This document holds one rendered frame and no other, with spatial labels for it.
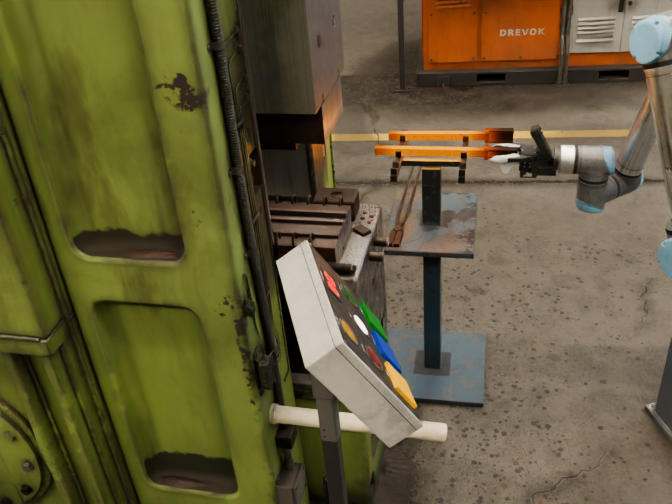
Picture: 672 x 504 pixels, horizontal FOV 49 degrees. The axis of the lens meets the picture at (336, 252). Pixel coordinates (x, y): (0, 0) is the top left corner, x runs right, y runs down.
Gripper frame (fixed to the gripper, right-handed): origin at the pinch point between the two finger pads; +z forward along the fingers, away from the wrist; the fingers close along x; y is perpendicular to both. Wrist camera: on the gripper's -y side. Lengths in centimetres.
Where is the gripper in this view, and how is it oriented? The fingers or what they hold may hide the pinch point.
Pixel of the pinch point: (493, 151)
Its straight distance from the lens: 244.5
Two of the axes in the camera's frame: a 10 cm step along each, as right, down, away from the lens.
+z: -9.8, -0.5, 2.1
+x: 2.1, -5.5, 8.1
